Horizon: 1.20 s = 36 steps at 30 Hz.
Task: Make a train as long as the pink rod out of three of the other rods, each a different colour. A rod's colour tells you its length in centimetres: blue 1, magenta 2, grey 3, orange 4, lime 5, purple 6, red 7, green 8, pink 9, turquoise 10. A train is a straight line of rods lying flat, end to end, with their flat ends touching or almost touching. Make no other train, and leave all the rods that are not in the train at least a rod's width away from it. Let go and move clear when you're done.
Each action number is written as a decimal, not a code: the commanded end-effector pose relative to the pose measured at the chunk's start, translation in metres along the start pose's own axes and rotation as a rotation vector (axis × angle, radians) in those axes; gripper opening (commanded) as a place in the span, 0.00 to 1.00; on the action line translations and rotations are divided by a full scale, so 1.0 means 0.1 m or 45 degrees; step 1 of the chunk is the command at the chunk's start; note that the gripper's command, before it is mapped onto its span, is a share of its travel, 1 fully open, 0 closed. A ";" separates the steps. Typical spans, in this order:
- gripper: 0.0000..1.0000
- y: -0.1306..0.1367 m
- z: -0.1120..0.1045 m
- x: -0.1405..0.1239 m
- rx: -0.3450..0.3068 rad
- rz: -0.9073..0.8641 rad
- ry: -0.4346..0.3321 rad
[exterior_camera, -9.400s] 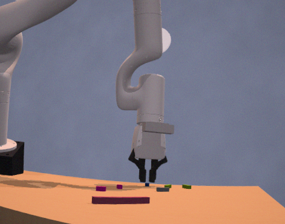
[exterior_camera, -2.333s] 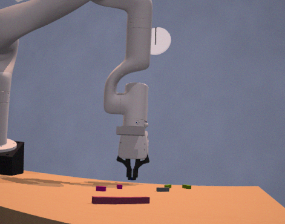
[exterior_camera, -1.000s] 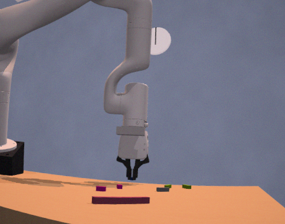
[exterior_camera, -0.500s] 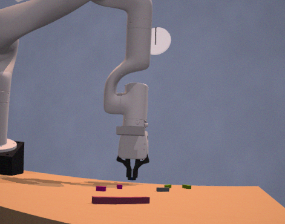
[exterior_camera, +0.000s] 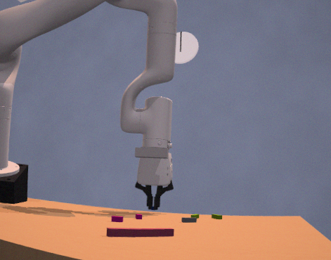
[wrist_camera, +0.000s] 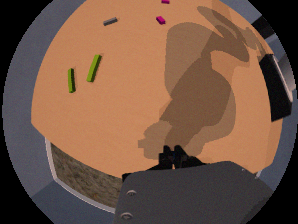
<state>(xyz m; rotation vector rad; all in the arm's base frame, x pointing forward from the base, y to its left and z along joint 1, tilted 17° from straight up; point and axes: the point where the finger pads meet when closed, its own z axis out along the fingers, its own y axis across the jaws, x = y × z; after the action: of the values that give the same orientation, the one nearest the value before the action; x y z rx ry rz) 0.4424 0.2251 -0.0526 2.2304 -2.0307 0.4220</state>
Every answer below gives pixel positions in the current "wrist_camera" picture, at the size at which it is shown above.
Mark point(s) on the lime green rod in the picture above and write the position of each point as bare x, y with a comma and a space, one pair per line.
93, 68
71, 84

